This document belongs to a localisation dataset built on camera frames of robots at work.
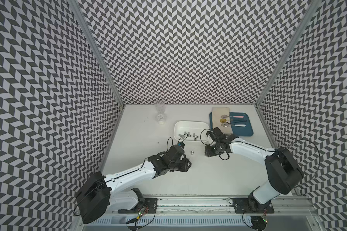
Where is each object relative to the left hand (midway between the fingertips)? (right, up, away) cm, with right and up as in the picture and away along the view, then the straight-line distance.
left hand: (187, 166), depth 79 cm
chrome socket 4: (+2, +11, +21) cm, 24 cm away
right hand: (+14, +4, +10) cm, 17 cm away
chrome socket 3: (+6, +14, +21) cm, 26 cm away
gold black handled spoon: (+29, +25, +30) cm, 48 cm away
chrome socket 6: (+3, +4, +12) cm, 13 cm away
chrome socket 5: (+6, +12, +18) cm, 23 cm away
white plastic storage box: (+4, +17, +25) cm, 30 cm away
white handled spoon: (+29, +21, +27) cm, 45 cm away
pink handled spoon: (+31, +28, +32) cm, 52 cm away
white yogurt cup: (-18, +26, +24) cm, 40 cm away
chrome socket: (-5, +14, +21) cm, 26 cm away
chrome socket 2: (+2, +15, +23) cm, 28 cm away
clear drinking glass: (-20, +36, +32) cm, 52 cm away
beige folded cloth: (+26, +31, +40) cm, 57 cm away
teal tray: (+43, +17, +24) cm, 52 cm away
